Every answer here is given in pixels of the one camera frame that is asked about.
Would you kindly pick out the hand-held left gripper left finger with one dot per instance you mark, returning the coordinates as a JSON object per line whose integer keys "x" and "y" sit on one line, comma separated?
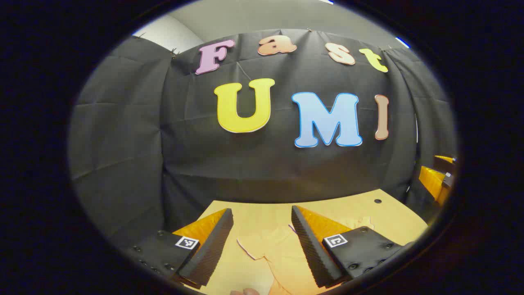
{"x": 208, "y": 246}

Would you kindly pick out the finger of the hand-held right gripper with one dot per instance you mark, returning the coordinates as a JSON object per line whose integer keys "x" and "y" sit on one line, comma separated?
{"x": 445, "y": 163}
{"x": 432, "y": 182}

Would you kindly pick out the black backdrop cloth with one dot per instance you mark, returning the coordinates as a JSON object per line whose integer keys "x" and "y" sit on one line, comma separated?
{"x": 245, "y": 164}

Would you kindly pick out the orange T-shirt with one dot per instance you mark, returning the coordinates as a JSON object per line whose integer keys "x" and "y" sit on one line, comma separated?
{"x": 282, "y": 258}

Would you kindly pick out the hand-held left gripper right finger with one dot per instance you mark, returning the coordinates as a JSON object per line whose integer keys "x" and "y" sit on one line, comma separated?
{"x": 313, "y": 250}

